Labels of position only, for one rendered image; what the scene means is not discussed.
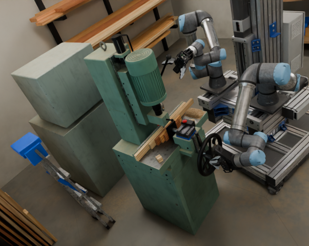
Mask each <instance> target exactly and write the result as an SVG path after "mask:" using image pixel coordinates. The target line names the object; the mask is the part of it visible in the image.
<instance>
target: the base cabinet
mask: <svg viewBox="0 0 309 246"><path fill-rule="evenodd" d="M197 158H198V154H197V153H195V154H194V155H193V156H192V157H191V158H190V159H189V160H188V162H187V163H186V164H185V166H184V167H183V168H182V170H181V171H180V172H179V173H178V175H177V176H176V177H175V179H174V180H172V179H170V178H168V177H165V176H163V175H162V176H161V175H158V174H156V173H153V172H151V171H149V170H146V169H144V168H141V167H139V166H137V165H136V164H134V163H131V162H129V161H126V160H124V159H122V158H119V157H117V159H118V161H119V162H120V164H121V166H122V168H123V170H124V172H125V174H126V176H127V178H128V179H129V181H130V183H131V185H132V187H133V189H134V191H135V193H136V195H137V196H138V198H139V200H140V202H141V204H142V206H143V208H145V209H147V210H148V211H150V212H152V213H154V214H156V215H158V216H160V217H161V218H163V219H165V220H167V221H169V222H171V223H172V224H174V225H176V226H178V227H180V228H182V229H183V230H185V231H187V232H189V233H191V234H193V235H195V234H196V232H197V230H198V229H199V227H200V226H201V224H202V222H203V221H204V219H205V217H206V216H207V214H208V213H209V211H210V210H211V208H212V206H213V205H214V203H215V202H216V200H217V198H218V197H219V191H218V187H217V183H216V179H215V174H214V172H213V173H212V174H211V175H209V176H206V177H204V176H202V175H201V174H200V173H199V171H198V168H197Z"/></svg>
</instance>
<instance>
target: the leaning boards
mask: <svg viewBox="0 0 309 246"><path fill-rule="evenodd" d="M30 221H31V222H32V223H33V224H35V225H36V226H37V227H38V228H39V229H40V230H42V231H44V232H45V233H46V234H48V235H49V236H50V237H51V238H52V239H53V240H54V241H55V242H56V241H57V239H56V238H55V237H54V236H53V235H52V234H51V233H50V232H49V231H48V230H47V229H46V228H45V227H44V226H43V225H42V224H41V223H40V222H38V221H37V220H36V219H35V218H34V217H33V216H32V215H31V214H30V213H29V212H28V211H27V210H26V209H23V208H22V207H21V206H20V205H19V204H18V203H16V202H15V201H14V200H13V199H12V198H11V197H10V196H9V195H8V194H7V193H6V192H3V191H2V190H1V189H0V237H1V238H2V239H4V240H5V241H6V242H7V243H9V244H10V245H11V246H35V245H37V246H43V245H42V244H41V243H43V244H44V245H45V246H49V245H48V244H47V243H46V242H45V241H44V240H46V241H47V242H48V243H49V244H50V245H53V244H54V242H53V241H52V240H51V239H50V238H49V237H47V236H46V235H45V234H44V233H43V232H42V231H40V230H39V229H38V228H37V227H36V226H35V225H33V224H32V223H31V222H30ZM26 237H27V238H28V239H29V240H30V241H32V242H33V243H34V244H35V245H34V244H33V243H32V242H30V241H29V240H28V239H26ZM34 237H35V238H34ZM37 239H38V240H39V241H40V242H41V243H40V242H39V241H38V240H37Z"/></svg>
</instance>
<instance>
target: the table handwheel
mask: <svg viewBox="0 0 309 246"><path fill-rule="evenodd" d="M213 137H215V138H216V139H217V141H218V145H220V146H221V147H223V145H222V139H221V137H220V135H219V134H217V133H211V134H209V135H208V136H207V137H206V138H205V139H204V141H203V143H202V145H201V147H200V150H199V153H198V158H197V168H198V171H199V173H200V174H201V175H202V176H204V177H206V176H209V175H211V174H212V173H213V172H214V170H215V169H216V168H215V167H214V166H212V168H211V169H210V170H209V171H208V172H204V169H205V167H206V165H207V163H208V161H209V159H207V160H206V162H205V164H204V166H203V167H202V157H203V154H207V155H210V156H212V159H213V158H215V156H218V155H217V154H216V153H215V152H214V151H213V150H211V139H212V138H213ZM207 143H208V145H209V150H207V151H206V150H205V147H206V145H207Z"/></svg>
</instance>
